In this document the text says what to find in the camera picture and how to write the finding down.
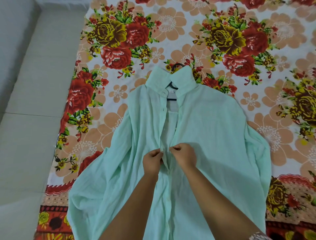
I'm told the person's right forearm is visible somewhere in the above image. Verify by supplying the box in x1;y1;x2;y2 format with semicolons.
184;167;263;240

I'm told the black wire hanger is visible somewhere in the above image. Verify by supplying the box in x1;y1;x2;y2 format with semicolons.
167;63;185;102

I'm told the person's left forearm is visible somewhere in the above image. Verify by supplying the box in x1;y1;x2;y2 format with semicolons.
98;173;159;240

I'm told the mint green shirt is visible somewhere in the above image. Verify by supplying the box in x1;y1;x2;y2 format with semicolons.
66;65;272;240

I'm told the person's left hand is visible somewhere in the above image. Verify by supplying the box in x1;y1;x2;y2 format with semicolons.
142;148;164;177

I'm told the floral bedsheet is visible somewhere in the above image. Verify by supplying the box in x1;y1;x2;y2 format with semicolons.
34;0;316;240

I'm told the person's right hand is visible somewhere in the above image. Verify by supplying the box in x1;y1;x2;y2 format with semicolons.
169;142;198;171

